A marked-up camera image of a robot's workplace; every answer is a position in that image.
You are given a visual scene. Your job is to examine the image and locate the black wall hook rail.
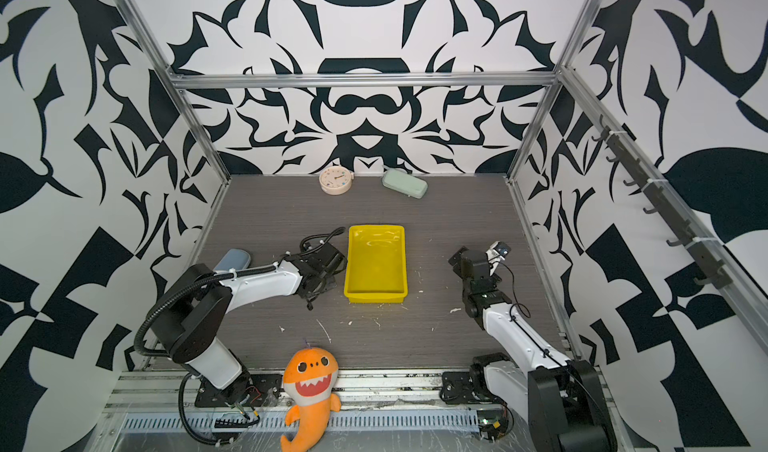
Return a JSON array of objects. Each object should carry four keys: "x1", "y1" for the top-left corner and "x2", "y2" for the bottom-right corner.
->
[{"x1": 594, "y1": 117, "x2": 733, "y2": 289}]

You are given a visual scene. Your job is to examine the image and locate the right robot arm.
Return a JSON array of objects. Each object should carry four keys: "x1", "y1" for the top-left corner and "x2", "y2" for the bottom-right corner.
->
[{"x1": 448, "y1": 241, "x2": 618, "y2": 451}]

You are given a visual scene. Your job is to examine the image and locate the mint green case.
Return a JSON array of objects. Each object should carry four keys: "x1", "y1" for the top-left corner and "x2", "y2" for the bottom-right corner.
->
[{"x1": 382, "y1": 169, "x2": 428, "y2": 198}]

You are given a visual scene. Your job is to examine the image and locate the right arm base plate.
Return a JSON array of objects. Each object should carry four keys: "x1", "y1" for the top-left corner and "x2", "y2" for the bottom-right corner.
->
[{"x1": 439, "y1": 370, "x2": 492, "y2": 405}]

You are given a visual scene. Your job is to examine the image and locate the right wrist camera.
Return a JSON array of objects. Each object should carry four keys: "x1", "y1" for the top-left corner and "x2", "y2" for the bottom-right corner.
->
[{"x1": 486, "y1": 241, "x2": 510, "y2": 265}]

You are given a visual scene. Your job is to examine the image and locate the aluminium frame rail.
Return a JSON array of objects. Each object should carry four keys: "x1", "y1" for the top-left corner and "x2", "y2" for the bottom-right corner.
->
[{"x1": 170, "y1": 72, "x2": 555, "y2": 90}]

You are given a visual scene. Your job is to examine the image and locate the pink round clock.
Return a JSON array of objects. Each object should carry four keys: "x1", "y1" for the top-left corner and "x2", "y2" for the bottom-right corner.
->
[{"x1": 318, "y1": 165, "x2": 354, "y2": 195}]

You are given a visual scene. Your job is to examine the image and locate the yellow plastic bin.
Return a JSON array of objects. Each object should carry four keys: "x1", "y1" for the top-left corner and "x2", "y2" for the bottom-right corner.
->
[{"x1": 344, "y1": 224, "x2": 408, "y2": 304}]

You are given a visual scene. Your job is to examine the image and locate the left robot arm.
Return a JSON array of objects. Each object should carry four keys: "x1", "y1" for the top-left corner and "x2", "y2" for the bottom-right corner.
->
[{"x1": 134, "y1": 241, "x2": 346, "y2": 391}]

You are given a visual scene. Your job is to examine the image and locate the black corrugated cable hose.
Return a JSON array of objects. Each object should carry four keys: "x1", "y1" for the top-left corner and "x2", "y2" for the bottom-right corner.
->
[{"x1": 133, "y1": 264, "x2": 277, "y2": 447}]

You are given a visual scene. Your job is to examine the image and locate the white slotted cable duct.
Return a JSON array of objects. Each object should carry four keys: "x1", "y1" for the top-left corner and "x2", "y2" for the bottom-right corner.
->
[{"x1": 118, "y1": 408, "x2": 481, "y2": 435}]

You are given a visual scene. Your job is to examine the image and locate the orange shark plush toy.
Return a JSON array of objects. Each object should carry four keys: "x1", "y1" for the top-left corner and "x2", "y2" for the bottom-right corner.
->
[{"x1": 280, "y1": 347, "x2": 341, "y2": 452}]

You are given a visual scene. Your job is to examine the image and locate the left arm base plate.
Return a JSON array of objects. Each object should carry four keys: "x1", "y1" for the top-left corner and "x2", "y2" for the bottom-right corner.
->
[{"x1": 194, "y1": 373, "x2": 282, "y2": 408}]

